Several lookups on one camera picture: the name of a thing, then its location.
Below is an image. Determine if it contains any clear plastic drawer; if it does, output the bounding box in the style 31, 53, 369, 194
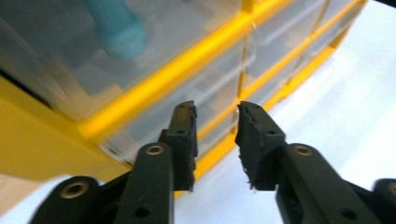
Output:
0, 0, 250, 122

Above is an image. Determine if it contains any small blue plastic peg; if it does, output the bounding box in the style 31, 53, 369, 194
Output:
83, 0, 148, 60

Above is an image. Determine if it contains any grid of clear drawers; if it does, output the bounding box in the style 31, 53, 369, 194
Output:
99, 0, 367, 164

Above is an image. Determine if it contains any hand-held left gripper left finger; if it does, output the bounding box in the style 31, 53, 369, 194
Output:
113, 100, 199, 224

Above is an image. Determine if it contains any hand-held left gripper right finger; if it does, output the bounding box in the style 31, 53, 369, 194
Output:
234, 100, 384, 224

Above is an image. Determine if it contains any wooden table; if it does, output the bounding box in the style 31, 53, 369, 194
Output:
0, 172, 74, 217

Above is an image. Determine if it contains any yellow black drawer cabinet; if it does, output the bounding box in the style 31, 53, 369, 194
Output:
0, 0, 370, 200

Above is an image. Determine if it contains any white board mat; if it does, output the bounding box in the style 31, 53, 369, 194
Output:
0, 1, 396, 224

